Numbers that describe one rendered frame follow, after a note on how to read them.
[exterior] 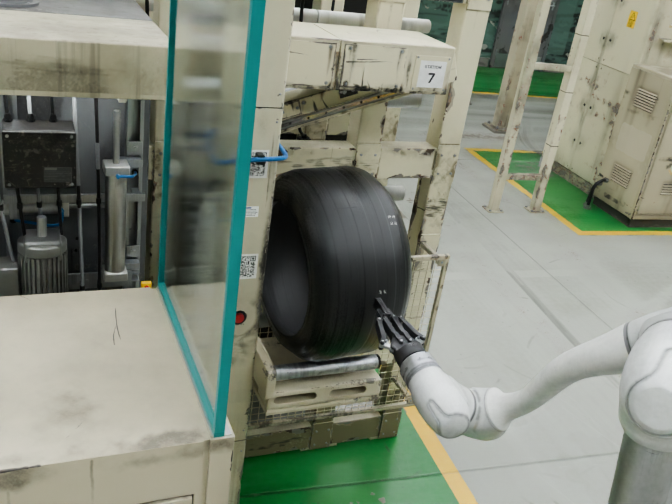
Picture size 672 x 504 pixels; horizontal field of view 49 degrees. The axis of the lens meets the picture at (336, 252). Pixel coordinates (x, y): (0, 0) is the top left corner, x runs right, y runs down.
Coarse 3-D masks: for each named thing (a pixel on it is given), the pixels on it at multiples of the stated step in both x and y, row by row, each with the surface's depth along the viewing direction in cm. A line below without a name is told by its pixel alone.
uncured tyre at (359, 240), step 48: (288, 192) 203; (336, 192) 198; (384, 192) 204; (288, 240) 241; (336, 240) 191; (384, 240) 196; (288, 288) 240; (336, 288) 191; (288, 336) 213; (336, 336) 198
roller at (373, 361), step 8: (328, 360) 217; (336, 360) 218; (344, 360) 219; (352, 360) 219; (360, 360) 220; (368, 360) 221; (376, 360) 222; (280, 368) 211; (288, 368) 211; (296, 368) 212; (304, 368) 213; (312, 368) 214; (320, 368) 215; (328, 368) 216; (336, 368) 217; (344, 368) 218; (352, 368) 219; (360, 368) 220; (368, 368) 222; (376, 368) 223; (280, 376) 210; (288, 376) 211; (296, 376) 213; (304, 376) 214; (312, 376) 216
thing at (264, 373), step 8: (256, 352) 212; (264, 352) 212; (256, 360) 213; (264, 360) 208; (256, 368) 213; (264, 368) 206; (272, 368) 205; (256, 376) 213; (264, 376) 206; (272, 376) 204; (264, 384) 207; (272, 384) 206; (264, 392) 207; (272, 392) 207
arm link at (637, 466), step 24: (648, 336) 124; (648, 360) 117; (624, 384) 119; (648, 384) 114; (624, 408) 119; (648, 408) 115; (624, 432) 129; (648, 432) 117; (624, 456) 128; (648, 456) 124; (624, 480) 129; (648, 480) 125
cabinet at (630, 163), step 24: (648, 72) 599; (624, 96) 625; (648, 96) 597; (624, 120) 625; (648, 120) 599; (624, 144) 626; (648, 144) 599; (624, 168) 625; (648, 168) 600; (600, 192) 655; (624, 192) 626; (648, 192) 611; (624, 216) 628; (648, 216) 623
